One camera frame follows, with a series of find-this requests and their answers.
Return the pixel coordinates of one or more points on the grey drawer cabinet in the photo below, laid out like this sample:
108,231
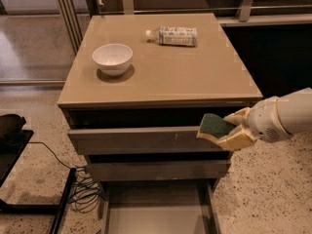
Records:
165,86

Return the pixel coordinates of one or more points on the grey bottom drawer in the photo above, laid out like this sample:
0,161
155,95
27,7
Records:
161,207

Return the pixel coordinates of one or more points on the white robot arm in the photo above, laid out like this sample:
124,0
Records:
295,112

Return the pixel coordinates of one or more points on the clear labelled plastic bottle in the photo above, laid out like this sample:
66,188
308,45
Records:
173,36

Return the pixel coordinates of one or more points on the grey drawer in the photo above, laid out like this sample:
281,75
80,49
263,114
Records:
161,207
159,170
139,141

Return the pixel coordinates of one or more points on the white ceramic bowl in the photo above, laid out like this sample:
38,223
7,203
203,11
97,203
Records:
113,59

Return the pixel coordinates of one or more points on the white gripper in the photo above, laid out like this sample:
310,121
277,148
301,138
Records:
264,122

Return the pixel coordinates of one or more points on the metal railing frame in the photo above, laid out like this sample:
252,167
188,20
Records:
228,12

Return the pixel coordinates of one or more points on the grey middle drawer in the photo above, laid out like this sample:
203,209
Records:
159,170

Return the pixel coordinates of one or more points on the grey top drawer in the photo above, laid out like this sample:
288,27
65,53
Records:
139,141

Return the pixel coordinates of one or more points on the green and yellow sponge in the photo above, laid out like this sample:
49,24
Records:
214,127

